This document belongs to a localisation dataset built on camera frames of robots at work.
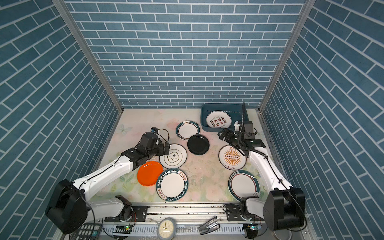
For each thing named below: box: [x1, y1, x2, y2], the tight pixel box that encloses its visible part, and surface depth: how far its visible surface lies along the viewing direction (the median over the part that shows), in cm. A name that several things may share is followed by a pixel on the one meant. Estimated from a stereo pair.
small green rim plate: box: [176, 120, 201, 141], surface depth 110 cm
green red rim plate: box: [227, 170, 261, 201], surface depth 85 cm
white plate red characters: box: [206, 110, 232, 129], surface depth 115 cm
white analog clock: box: [157, 217, 177, 240], surface depth 68 cm
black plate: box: [187, 134, 210, 156], surface depth 99 cm
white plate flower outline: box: [159, 143, 188, 169], surface depth 95 cm
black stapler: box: [198, 216, 222, 235], surface depth 70 cm
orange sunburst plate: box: [218, 144, 247, 171], surface depth 95 cm
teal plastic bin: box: [200, 103, 250, 133], surface depth 117 cm
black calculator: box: [70, 222, 103, 240], surface depth 68 cm
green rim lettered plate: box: [156, 168, 189, 202], surface depth 84 cm
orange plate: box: [137, 160, 163, 187], surface depth 86 cm
